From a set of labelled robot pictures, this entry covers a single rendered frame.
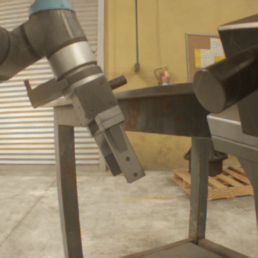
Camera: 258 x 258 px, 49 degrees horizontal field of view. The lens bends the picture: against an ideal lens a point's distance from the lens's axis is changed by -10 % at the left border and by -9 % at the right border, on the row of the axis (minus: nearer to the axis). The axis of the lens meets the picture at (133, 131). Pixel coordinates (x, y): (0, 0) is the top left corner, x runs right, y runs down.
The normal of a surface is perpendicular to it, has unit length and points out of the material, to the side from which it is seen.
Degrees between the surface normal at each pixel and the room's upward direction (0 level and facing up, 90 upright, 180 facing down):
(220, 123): 113
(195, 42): 90
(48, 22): 90
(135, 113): 90
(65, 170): 90
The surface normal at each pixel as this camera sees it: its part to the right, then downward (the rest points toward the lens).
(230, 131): -0.83, 0.43
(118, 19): 0.05, 0.07
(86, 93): 0.22, -0.07
